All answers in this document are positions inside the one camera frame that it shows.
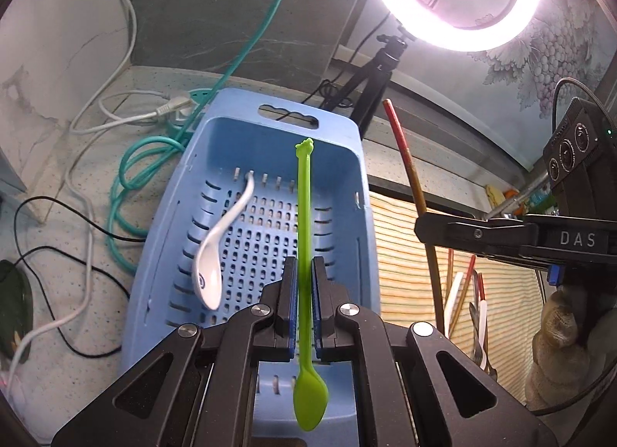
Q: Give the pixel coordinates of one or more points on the red-tipped wooden chopstick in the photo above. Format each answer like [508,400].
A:
[405,153]

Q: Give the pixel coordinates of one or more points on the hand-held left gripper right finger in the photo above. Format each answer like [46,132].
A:
[318,312]

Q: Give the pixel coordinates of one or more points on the white ceramic spoon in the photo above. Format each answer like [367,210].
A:
[207,283]

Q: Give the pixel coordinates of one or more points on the yellow striped cloth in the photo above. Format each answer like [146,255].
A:
[409,307]

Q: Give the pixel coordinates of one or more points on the white plug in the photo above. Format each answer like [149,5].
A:
[173,103]

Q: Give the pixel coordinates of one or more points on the white chopstick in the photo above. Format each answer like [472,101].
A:
[453,300]

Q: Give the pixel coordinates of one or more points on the black tripod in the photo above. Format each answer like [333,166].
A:
[381,66]

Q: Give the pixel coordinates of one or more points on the metal utensil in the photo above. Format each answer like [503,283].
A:
[482,321]

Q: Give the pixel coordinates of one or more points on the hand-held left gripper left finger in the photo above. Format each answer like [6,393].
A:
[289,312]

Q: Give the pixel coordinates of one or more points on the person's right hand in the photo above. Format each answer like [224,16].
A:
[554,331]

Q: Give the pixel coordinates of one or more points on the teal round plastic object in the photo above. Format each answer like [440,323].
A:
[200,97]

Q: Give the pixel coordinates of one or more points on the blue plastic basket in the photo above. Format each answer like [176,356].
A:
[231,138]

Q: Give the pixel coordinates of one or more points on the green plastic spoon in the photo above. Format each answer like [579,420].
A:
[303,235]

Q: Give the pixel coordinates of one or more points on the dark green dish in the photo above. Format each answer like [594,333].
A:
[14,307]

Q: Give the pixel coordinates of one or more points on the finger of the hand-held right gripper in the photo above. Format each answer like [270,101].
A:
[458,232]
[511,254]

